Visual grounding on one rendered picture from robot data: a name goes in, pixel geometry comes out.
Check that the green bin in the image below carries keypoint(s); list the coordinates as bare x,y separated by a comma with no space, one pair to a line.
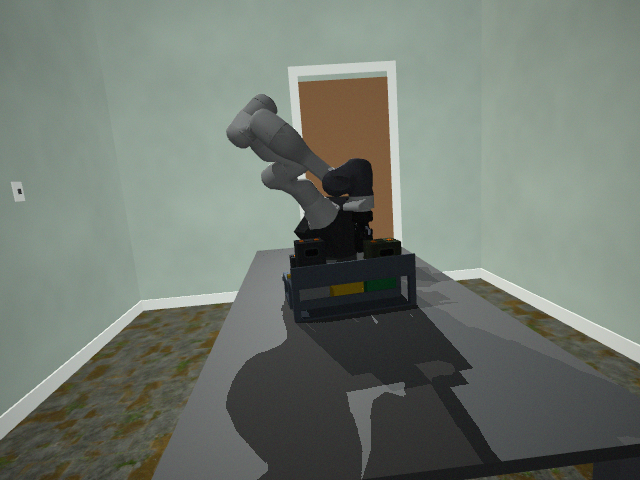
379,284

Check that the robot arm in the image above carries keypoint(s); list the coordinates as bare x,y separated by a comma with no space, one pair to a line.
274,140

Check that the grey open bin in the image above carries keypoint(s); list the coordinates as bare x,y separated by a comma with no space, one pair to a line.
314,293

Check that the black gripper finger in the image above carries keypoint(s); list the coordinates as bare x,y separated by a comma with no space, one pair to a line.
358,244
368,234

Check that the yellow open bin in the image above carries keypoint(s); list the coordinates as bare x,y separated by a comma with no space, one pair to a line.
345,289

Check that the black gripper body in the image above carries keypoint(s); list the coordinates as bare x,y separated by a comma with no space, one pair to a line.
362,219

